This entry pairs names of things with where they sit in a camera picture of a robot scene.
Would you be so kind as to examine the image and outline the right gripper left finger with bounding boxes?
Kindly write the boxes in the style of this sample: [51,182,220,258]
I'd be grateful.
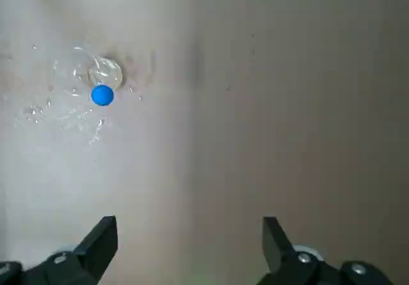
[0,215,118,285]

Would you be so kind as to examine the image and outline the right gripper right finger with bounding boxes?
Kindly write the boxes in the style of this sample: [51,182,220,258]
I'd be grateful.
[255,216,394,285]

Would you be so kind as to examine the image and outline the glass pipette with blue bulb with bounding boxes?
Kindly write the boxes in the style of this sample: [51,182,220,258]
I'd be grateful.
[90,54,115,107]

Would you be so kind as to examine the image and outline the clear glass beaker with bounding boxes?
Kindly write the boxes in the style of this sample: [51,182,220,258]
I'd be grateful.
[52,45,125,142]

